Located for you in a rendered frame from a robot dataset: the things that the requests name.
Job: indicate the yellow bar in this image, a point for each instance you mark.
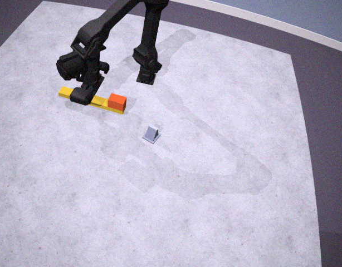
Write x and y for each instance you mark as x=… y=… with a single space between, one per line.
x=115 y=103

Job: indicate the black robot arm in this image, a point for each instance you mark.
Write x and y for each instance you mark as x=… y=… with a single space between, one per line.
x=94 y=33

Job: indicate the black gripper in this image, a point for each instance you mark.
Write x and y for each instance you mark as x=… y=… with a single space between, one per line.
x=92 y=81

